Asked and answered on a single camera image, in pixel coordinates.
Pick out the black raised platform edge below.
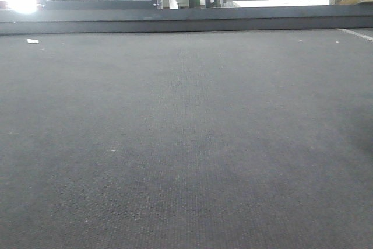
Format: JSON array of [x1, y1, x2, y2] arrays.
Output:
[[1, 3, 372, 35]]

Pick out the white background table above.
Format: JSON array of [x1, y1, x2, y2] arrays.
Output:
[[219, 0, 329, 8]]

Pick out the white tape strip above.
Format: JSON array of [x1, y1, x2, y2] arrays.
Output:
[[336, 28, 373, 42]]

